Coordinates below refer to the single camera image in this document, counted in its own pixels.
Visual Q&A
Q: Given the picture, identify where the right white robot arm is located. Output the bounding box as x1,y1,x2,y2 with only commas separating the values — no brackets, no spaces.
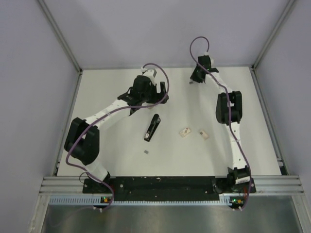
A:
190,52,250,186

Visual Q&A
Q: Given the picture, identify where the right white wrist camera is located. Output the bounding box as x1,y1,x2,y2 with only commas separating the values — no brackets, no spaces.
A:
204,51,214,67

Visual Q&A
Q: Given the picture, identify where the grey slotted cable duct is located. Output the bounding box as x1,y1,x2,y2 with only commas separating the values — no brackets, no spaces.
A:
49,195,232,206

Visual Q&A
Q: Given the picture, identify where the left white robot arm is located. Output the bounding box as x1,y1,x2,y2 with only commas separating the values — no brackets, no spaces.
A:
64,75,169,183

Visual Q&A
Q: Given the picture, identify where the black stapler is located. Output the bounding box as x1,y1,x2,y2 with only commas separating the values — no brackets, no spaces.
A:
144,114,161,142

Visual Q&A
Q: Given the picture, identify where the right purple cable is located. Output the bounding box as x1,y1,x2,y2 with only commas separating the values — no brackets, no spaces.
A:
190,36,252,211

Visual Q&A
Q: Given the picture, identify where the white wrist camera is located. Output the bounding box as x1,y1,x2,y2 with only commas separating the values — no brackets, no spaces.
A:
204,51,214,67
140,67,157,85

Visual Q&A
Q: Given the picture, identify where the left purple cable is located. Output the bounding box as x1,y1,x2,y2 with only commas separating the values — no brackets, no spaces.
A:
66,63,170,211

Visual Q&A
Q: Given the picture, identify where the purple cable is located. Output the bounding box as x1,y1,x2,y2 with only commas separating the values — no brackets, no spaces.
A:
66,63,170,211
190,36,252,211

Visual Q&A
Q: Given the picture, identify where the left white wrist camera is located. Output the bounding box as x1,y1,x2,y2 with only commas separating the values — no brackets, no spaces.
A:
140,67,157,85

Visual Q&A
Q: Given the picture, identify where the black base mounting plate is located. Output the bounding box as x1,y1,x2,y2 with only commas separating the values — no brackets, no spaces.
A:
82,176,256,202

